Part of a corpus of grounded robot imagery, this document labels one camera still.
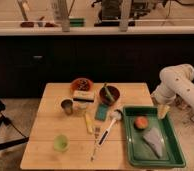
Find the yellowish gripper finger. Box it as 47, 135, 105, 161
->
157, 104, 170, 119

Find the red orange apple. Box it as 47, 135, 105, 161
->
134, 116, 148, 130

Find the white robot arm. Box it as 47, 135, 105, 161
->
151, 64, 194, 119

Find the metal cup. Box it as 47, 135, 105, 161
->
61, 99, 73, 115

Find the green plastic cup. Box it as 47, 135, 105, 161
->
53, 134, 68, 152

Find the dark red bowl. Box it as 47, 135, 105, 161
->
99, 86, 120, 106

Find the green plastic tray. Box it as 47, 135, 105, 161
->
123, 106, 186, 168

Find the green vegetable in bowl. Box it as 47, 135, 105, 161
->
103, 82, 115, 102

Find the teal sponge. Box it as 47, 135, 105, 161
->
95, 104, 109, 121

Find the silver fork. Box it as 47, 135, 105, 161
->
90, 126, 101, 162

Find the yellow banana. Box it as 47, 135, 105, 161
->
85, 114, 93, 134

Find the orange bowl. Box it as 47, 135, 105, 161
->
70, 78, 93, 92

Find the wooden table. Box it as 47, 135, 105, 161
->
19, 82, 164, 171

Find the green box on counter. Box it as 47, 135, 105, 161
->
70, 18, 85, 27

